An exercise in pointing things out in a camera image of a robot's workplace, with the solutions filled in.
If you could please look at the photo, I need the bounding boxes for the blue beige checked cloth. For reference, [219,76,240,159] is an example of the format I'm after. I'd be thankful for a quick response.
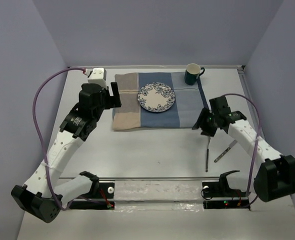
[112,72,209,131]

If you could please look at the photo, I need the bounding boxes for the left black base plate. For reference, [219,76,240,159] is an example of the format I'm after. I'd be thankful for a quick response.
[69,182,115,210]

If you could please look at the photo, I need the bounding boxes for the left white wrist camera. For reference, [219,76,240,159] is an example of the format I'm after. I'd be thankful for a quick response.
[83,67,108,89]

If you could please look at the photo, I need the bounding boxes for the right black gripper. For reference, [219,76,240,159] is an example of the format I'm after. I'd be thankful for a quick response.
[190,106,218,136]

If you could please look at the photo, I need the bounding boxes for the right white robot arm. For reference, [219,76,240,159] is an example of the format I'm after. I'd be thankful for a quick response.
[193,95,295,203]

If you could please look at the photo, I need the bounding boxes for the green white ceramic mug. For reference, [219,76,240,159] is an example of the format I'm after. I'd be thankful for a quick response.
[184,63,205,86]

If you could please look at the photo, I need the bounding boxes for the silver fork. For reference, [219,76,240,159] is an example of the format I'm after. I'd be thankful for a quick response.
[205,136,211,173]

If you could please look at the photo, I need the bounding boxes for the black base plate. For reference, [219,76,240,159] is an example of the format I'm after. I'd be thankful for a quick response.
[200,181,250,210]
[69,182,115,210]

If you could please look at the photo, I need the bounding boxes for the blue floral ceramic plate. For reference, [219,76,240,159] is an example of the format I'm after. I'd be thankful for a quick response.
[137,82,176,113]

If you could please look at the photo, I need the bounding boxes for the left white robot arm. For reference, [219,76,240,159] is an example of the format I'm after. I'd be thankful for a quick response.
[11,82,122,223]

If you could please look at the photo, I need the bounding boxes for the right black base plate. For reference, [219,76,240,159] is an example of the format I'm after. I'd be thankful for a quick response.
[200,181,250,210]

